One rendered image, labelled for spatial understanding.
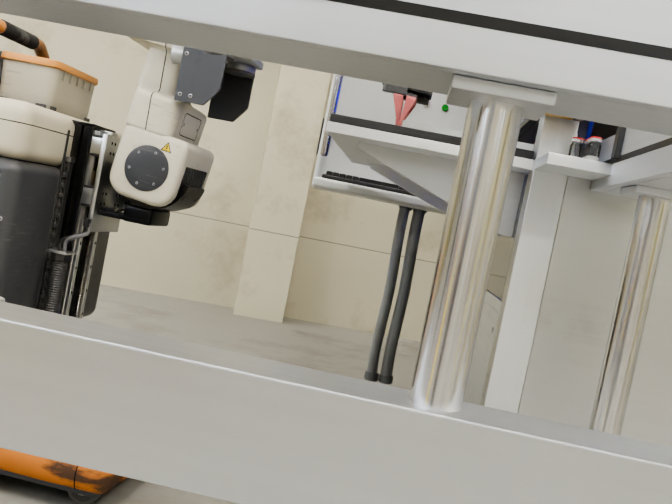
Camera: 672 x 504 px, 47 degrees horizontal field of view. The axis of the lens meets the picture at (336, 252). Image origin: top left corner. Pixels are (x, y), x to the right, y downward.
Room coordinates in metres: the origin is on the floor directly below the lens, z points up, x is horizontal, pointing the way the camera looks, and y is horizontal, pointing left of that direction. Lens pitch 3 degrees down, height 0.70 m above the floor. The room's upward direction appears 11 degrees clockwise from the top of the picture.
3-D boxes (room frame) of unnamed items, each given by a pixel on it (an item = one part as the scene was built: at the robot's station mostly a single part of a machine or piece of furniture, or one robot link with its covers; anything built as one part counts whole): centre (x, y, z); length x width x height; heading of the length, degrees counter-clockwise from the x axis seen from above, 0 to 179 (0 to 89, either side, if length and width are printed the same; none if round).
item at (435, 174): (1.59, -0.17, 0.79); 0.34 x 0.03 x 0.13; 85
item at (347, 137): (1.84, -0.20, 0.87); 0.70 x 0.48 x 0.02; 175
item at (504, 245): (2.51, -0.43, 0.73); 1.98 x 0.01 x 0.25; 175
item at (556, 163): (1.38, -0.40, 0.87); 0.14 x 0.13 x 0.02; 85
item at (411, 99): (1.60, -0.06, 0.94); 0.07 x 0.07 x 0.09; 85
